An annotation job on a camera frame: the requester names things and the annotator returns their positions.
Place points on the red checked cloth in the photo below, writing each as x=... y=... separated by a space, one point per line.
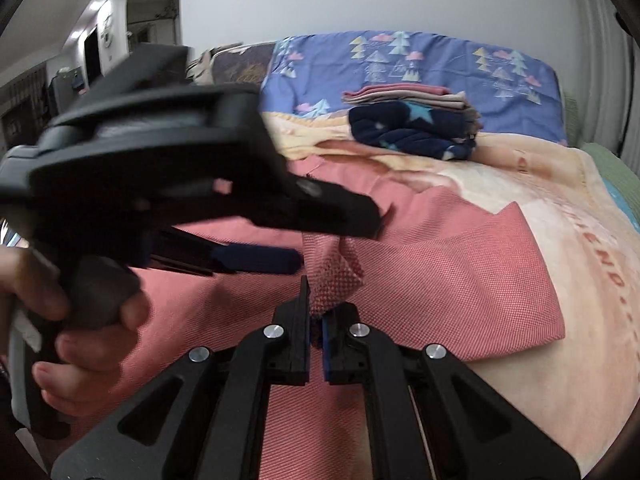
x=450 y=280

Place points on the peach printed blanket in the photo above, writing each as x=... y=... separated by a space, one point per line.
x=560 y=220

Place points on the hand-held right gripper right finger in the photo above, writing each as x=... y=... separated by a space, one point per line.
x=326 y=355

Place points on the white curtain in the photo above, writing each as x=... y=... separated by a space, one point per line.
x=600 y=60

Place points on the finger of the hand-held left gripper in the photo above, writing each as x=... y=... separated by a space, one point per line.
x=330 y=212
x=260 y=260

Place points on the green quilted cloth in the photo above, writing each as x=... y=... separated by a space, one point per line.
x=617 y=175

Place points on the folded navy star garment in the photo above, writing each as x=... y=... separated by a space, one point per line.
x=405 y=130

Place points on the blue tree print bedding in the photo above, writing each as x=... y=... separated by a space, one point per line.
x=430 y=60

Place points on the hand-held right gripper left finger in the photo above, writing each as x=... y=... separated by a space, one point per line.
x=292 y=342

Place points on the person's left hand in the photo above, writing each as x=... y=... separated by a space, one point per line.
x=95 y=360

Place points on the brown patterned pillow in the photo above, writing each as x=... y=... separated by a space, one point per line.
x=235 y=65

